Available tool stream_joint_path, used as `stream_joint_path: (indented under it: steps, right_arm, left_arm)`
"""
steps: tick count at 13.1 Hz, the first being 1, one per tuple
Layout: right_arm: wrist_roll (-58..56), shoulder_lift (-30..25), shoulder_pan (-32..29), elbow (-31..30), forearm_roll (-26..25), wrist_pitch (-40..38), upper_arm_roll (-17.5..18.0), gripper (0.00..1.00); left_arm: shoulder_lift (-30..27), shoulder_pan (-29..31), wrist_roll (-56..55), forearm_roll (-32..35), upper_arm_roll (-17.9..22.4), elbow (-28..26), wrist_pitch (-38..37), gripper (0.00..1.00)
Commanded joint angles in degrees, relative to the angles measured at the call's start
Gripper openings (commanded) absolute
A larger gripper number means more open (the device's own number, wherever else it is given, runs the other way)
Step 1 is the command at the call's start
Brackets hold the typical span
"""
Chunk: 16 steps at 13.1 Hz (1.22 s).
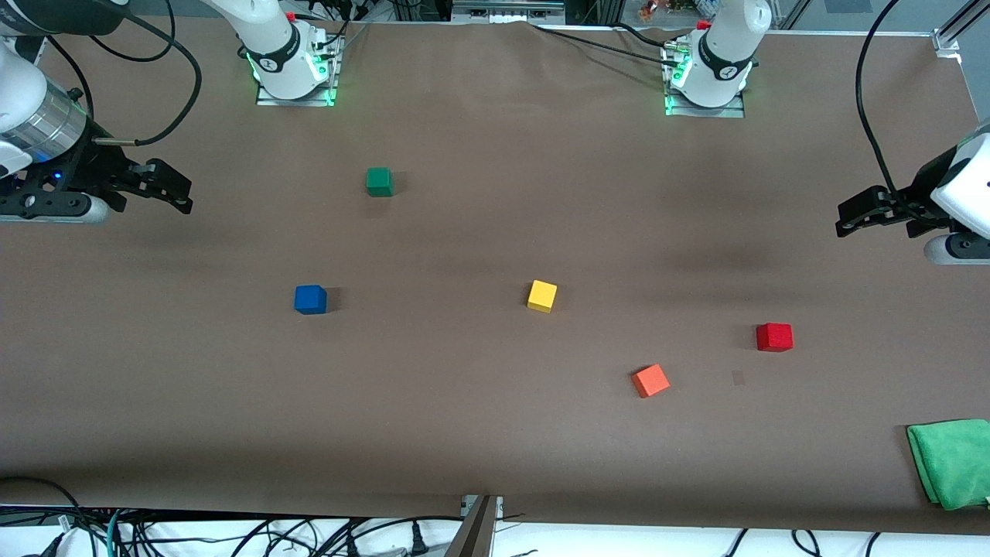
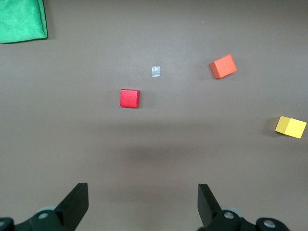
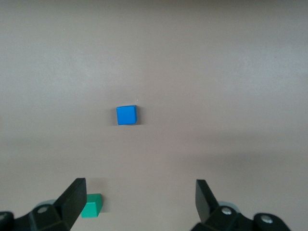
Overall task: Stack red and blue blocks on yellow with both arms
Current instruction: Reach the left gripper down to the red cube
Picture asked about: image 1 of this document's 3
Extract aluminium frame corner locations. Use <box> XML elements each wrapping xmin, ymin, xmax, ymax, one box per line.
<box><xmin>932</xmin><ymin>0</ymin><xmax>990</xmax><ymax>56</ymax></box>

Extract black floor cable loop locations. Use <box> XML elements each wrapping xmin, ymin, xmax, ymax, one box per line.
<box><xmin>0</xmin><ymin>476</ymin><xmax>82</xmax><ymax>515</ymax></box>

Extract orange wooden block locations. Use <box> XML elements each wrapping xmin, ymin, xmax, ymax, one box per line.
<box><xmin>631</xmin><ymin>364</ymin><xmax>671</xmax><ymax>399</ymax></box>

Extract black cable across table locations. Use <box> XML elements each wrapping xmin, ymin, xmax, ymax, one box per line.
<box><xmin>530</xmin><ymin>22</ymin><xmax>681</xmax><ymax>69</ymax></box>

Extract short black right arm cable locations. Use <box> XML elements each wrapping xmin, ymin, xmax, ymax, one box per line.
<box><xmin>35</xmin><ymin>35</ymin><xmax>96</xmax><ymax>121</ymax></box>

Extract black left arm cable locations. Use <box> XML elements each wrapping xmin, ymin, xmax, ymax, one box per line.
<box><xmin>855</xmin><ymin>0</ymin><xmax>910</xmax><ymax>206</ymax></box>

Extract long black right arm cable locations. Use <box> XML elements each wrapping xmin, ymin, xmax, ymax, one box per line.
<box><xmin>94</xmin><ymin>8</ymin><xmax>203</xmax><ymax>148</ymax></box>

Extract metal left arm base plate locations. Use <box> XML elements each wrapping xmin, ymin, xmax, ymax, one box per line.
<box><xmin>663</xmin><ymin>39</ymin><xmax>747</xmax><ymax>119</ymax></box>

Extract green microfibre cloth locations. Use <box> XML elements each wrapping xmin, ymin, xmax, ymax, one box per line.
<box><xmin>906</xmin><ymin>419</ymin><xmax>990</xmax><ymax>511</ymax></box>

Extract red wooden block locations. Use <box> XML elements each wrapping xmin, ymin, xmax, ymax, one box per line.
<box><xmin>756</xmin><ymin>323</ymin><xmax>794</xmax><ymax>353</ymax></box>

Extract striped object at corner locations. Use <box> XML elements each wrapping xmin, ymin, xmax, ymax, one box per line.
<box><xmin>445</xmin><ymin>495</ymin><xmax>505</xmax><ymax>557</ymax></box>

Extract looped black right arm cable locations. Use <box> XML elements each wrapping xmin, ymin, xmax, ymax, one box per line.
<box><xmin>85</xmin><ymin>0</ymin><xmax>177</xmax><ymax>63</ymax></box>

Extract grey metal device box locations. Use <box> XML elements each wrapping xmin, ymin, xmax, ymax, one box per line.
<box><xmin>451</xmin><ymin>0</ymin><xmax>567</xmax><ymax>24</ymax></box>

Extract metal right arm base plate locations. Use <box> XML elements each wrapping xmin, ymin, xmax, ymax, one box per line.
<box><xmin>255</xmin><ymin>23</ymin><xmax>343</xmax><ymax>108</ymax></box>

